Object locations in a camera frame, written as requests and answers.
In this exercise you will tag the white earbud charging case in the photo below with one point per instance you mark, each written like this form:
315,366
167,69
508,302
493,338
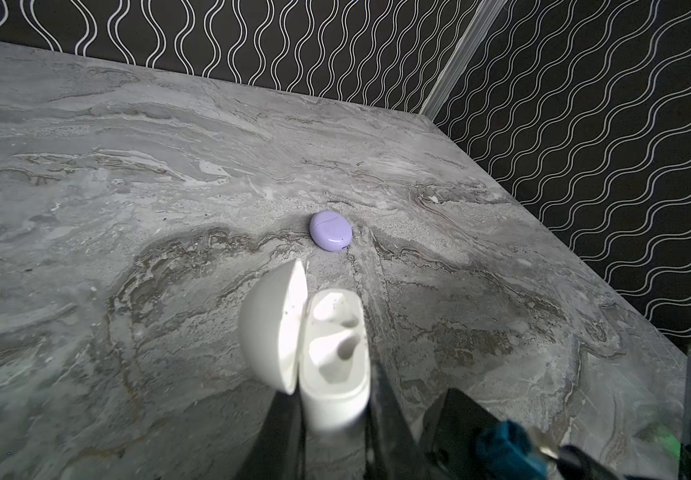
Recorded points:
312,344

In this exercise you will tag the purple earbud charging case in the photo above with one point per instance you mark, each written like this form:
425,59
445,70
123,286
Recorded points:
330,231

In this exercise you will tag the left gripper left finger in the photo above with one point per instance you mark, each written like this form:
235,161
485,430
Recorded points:
279,449

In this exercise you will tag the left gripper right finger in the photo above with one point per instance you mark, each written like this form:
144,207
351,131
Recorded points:
390,450

